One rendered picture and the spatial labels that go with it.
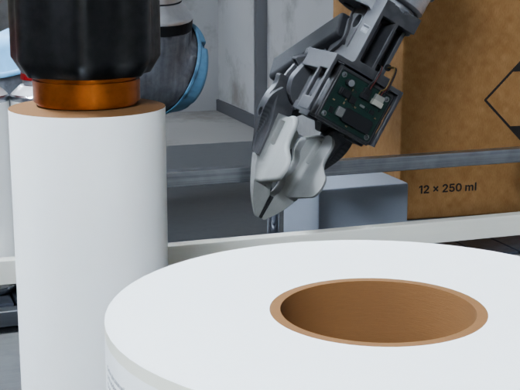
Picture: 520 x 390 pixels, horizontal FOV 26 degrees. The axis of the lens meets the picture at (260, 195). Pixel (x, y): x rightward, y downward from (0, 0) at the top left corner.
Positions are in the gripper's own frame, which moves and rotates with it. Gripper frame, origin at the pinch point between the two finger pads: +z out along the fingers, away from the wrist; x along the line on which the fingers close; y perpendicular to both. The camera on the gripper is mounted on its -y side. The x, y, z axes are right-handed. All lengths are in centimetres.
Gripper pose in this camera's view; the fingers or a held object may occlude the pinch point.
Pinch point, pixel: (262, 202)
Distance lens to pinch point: 99.6
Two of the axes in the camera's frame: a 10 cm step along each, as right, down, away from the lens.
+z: -4.7, 8.8, 0.2
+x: 8.2, 4.3, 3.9
